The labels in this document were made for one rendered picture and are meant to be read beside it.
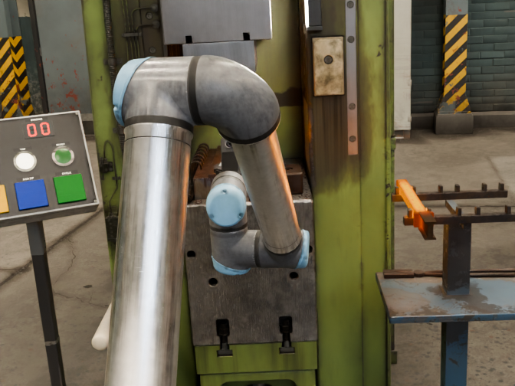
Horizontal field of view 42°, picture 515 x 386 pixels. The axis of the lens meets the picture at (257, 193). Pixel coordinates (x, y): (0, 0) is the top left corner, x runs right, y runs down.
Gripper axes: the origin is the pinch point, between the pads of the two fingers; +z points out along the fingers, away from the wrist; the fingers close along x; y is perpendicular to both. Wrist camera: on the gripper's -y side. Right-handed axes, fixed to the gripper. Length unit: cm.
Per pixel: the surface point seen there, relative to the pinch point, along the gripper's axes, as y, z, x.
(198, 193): 11.2, 7.3, -10.9
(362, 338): 68, 21, 39
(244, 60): -26.7, 7.9, 4.6
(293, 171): 6.4, 9.1, 17.0
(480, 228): 107, 228, 143
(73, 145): -6.4, -1.3, -43.5
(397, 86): 55, 524, 144
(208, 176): 6.6, 8.7, -8.0
